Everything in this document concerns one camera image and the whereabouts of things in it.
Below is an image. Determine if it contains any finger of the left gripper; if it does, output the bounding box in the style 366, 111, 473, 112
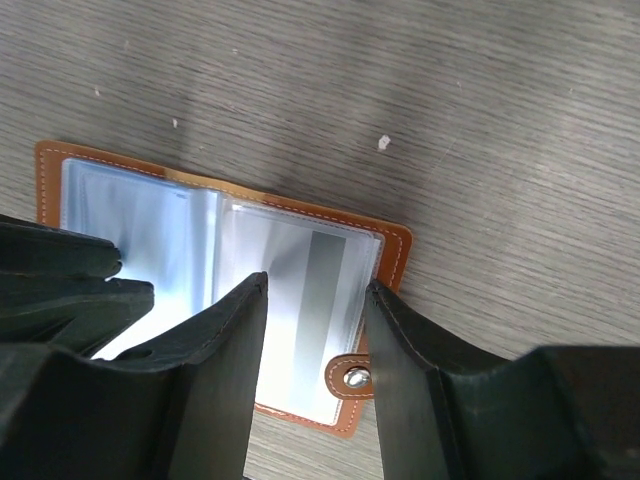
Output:
1, 277, 154, 357
1, 215, 122, 279

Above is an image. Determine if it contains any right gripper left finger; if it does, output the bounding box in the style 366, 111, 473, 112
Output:
1, 272, 268, 479

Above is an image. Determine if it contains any brown leather card holder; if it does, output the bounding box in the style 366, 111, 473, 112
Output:
34, 140, 413, 438

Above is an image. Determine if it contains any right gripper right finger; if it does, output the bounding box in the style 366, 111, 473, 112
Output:
365, 282, 639, 479

